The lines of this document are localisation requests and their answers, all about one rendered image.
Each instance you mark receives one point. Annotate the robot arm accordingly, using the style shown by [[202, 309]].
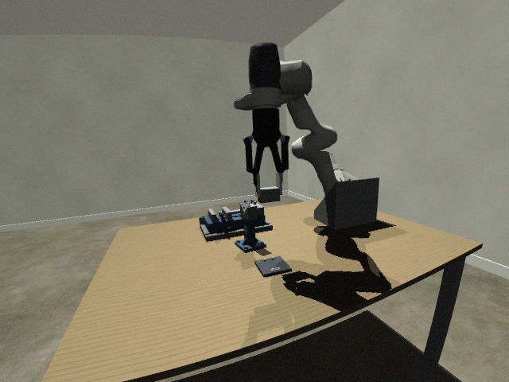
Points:
[[265, 70]]

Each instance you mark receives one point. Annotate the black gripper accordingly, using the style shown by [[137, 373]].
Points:
[[266, 133]]

